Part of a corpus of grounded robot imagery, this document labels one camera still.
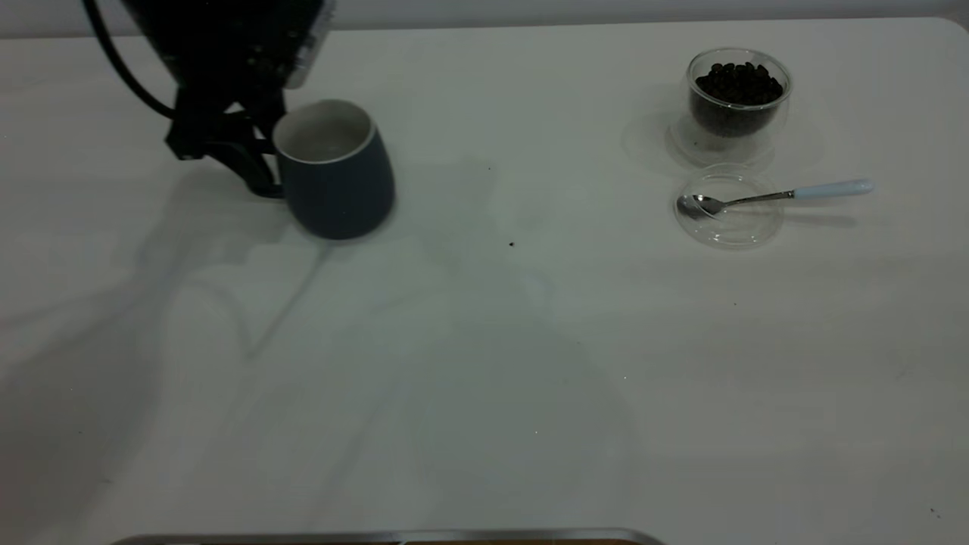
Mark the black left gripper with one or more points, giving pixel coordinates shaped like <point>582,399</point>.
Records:
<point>219,45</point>

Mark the dark grey ceramic mug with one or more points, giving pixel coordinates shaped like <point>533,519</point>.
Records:
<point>341,193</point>

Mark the double-walled clear glass cup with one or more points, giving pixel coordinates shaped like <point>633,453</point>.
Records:
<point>738,144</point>

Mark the dark coffee beans pile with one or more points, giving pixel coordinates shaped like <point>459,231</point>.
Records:
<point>738,94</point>

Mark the small clear glass dish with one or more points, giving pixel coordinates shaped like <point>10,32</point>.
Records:
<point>730,227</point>

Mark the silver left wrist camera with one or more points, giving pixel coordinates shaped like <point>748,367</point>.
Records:
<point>310,45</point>

